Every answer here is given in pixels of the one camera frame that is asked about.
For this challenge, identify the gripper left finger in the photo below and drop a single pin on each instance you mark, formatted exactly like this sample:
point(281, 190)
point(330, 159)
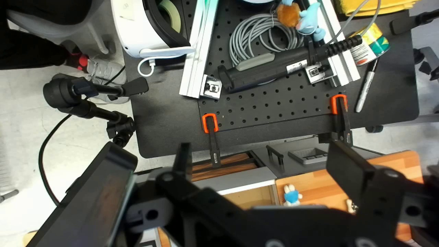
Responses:
point(192, 199)

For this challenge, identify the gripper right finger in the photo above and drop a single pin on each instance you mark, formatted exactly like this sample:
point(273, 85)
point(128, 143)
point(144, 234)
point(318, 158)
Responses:
point(353, 171)

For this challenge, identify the black toy tap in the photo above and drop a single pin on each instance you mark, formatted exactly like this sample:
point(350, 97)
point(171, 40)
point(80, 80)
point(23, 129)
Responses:
point(274, 156)

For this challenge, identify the small white toy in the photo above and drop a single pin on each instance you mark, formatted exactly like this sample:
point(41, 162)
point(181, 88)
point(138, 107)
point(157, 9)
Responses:
point(351, 206)

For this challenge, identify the toy kitchen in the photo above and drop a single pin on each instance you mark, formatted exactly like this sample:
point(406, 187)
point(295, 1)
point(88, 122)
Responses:
point(308, 185)

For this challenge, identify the grey tray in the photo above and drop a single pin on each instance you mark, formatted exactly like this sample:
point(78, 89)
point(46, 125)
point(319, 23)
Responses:
point(307, 156)

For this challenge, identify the orange and black clamp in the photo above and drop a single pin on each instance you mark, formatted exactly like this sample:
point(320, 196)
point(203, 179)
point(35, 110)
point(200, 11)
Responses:
point(341, 116)
point(213, 140)

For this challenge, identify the blue and white rabbit toy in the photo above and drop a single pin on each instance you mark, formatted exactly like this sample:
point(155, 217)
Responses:
point(292, 196)

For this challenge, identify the grey marker pen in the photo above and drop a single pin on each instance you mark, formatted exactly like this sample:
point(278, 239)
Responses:
point(365, 89)

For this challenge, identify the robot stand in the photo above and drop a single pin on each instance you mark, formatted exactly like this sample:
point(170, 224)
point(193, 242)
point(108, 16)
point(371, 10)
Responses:
point(164, 120)

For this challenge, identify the black flat screen device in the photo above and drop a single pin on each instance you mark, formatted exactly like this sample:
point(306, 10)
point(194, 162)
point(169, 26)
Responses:
point(89, 199)

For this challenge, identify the labelled can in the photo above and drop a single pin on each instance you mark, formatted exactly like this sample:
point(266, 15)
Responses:
point(374, 43)

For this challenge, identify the yellow cloth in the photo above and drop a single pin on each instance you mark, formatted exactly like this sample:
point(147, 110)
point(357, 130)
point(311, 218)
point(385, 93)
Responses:
point(377, 6)

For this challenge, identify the brown and blue plush toy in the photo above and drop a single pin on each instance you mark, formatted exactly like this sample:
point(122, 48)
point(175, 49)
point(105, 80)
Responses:
point(291, 13)

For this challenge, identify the white headset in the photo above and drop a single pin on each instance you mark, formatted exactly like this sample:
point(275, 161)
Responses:
point(133, 27)

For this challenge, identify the aluminium rail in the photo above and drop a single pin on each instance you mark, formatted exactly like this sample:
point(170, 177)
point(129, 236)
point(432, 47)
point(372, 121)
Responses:
point(199, 51)
point(337, 55)

